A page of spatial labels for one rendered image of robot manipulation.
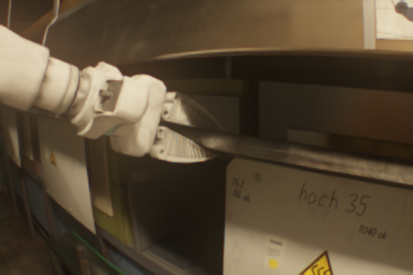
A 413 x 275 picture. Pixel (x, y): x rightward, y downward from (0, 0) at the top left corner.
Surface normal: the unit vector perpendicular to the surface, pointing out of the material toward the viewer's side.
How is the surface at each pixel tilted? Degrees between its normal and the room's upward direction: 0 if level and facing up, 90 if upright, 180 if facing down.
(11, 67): 94
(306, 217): 90
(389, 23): 80
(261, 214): 90
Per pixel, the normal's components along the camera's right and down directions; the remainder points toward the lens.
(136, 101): 0.72, 0.15
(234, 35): -0.68, -0.05
